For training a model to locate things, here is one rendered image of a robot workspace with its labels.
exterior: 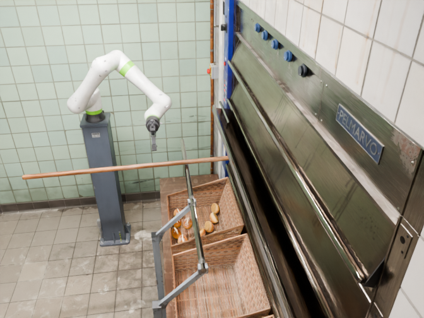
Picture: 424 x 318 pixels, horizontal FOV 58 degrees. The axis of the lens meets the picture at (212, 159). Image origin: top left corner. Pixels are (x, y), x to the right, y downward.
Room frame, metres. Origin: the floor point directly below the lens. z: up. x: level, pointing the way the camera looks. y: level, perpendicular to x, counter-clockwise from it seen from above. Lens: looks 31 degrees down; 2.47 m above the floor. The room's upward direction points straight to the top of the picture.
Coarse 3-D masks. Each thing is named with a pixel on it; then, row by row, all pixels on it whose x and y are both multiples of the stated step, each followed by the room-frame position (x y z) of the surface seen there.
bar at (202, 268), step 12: (180, 144) 2.31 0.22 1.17; (192, 192) 1.75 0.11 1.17; (192, 204) 1.64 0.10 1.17; (180, 216) 1.66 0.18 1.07; (192, 216) 1.54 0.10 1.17; (168, 228) 1.65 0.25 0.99; (156, 240) 1.63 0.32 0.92; (156, 252) 1.63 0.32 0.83; (156, 264) 1.63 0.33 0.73; (204, 264) 1.21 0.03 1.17; (156, 276) 1.62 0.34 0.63; (192, 276) 1.20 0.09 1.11; (180, 288) 1.18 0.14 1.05; (156, 300) 1.19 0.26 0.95; (168, 300) 1.17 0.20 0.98; (156, 312) 1.15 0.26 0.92
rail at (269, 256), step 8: (216, 112) 2.27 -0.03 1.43; (224, 136) 1.94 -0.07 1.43; (232, 152) 1.76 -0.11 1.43; (232, 160) 1.69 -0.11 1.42; (240, 176) 1.53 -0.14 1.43; (240, 184) 1.48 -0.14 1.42; (248, 192) 1.40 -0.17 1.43; (248, 200) 1.34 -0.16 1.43; (256, 216) 1.23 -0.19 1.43; (256, 224) 1.19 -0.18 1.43; (264, 240) 1.09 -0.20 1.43; (264, 248) 1.06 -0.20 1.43; (272, 256) 1.01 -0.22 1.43; (272, 264) 0.97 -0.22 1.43; (272, 272) 0.95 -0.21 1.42; (280, 280) 0.90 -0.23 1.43; (280, 288) 0.86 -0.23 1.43; (288, 304) 0.80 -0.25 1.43; (288, 312) 0.77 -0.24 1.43
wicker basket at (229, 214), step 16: (176, 192) 2.32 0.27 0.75; (208, 192) 2.35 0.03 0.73; (224, 192) 2.33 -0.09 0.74; (176, 208) 2.32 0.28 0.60; (208, 208) 2.33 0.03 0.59; (224, 208) 2.23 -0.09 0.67; (224, 224) 2.12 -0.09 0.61; (240, 224) 1.88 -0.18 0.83; (176, 240) 1.98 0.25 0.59; (192, 240) 1.79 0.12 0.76; (208, 240) 1.81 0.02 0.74
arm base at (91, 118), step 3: (102, 111) 2.75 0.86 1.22; (87, 114) 2.62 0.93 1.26; (96, 114) 2.61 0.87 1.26; (99, 114) 2.63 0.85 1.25; (102, 114) 2.66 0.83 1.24; (87, 117) 2.62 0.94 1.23; (90, 117) 2.60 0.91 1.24; (93, 117) 2.60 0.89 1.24; (96, 117) 2.61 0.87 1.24; (99, 117) 2.63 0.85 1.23; (102, 117) 2.64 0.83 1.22; (87, 120) 2.61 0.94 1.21; (90, 120) 2.59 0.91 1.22; (93, 120) 2.59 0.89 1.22; (96, 120) 2.60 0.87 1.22; (99, 120) 2.61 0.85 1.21; (102, 120) 2.63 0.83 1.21
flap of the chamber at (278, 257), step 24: (216, 120) 2.20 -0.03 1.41; (240, 144) 1.90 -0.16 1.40; (240, 168) 1.64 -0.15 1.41; (240, 192) 1.45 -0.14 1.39; (264, 192) 1.45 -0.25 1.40; (264, 216) 1.27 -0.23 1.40; (288, 240) 1.13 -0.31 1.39; (288, 264) 1.00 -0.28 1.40; (288, 288) 0.88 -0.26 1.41; (312, 288) 0.90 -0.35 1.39; (312, 312) 0.79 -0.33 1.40
